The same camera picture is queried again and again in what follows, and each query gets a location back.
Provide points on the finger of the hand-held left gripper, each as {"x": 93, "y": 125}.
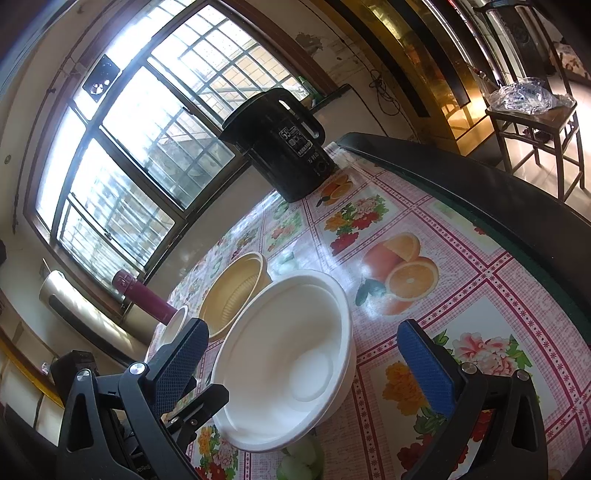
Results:
{"x": 203, "y": 406}

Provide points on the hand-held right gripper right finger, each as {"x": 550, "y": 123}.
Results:
{"x": 427, "y": 364}

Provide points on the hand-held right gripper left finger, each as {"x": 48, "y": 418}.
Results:
{"x": 180, "y": 364}

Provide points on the white wide-rimmed paper bowl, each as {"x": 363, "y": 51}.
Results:
{"x": 173, "y": 327}

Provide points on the small cream plastic bowl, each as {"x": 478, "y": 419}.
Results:
{"x": 231, "y": 295}

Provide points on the white deep paper bowl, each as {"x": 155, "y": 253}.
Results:
{"x": 277, "y": 332}

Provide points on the white tower air conditioner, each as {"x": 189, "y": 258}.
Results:
{"x": 78, "y": 309}

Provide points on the purple thermos bottle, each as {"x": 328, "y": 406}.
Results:
{"x": 143, "y": 295}

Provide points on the black edged table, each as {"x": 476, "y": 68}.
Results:
{"x": 485, "y": 184}

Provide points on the black electric kettle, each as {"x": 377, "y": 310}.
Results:
{"x": 286, "y": 152}

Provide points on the brown framed window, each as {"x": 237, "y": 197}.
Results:
{"x": 138, "y": 115}

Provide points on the dark wooden side table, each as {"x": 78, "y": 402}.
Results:
{"x": 554, "y": 117}

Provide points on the clear crumpled plastic bag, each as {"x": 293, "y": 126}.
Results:
{"x": 521, "y": 97}

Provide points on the black window exhaust fan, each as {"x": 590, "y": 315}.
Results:
{"x": 99, "y": 81}

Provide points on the small green bottle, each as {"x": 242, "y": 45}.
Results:
{"x": 307, "y": 90}

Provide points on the floral cushion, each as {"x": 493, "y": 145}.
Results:
{"x": 572, "y": 60}

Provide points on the golden wall panel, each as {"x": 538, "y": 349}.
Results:
{"x": 415, "y": 55}

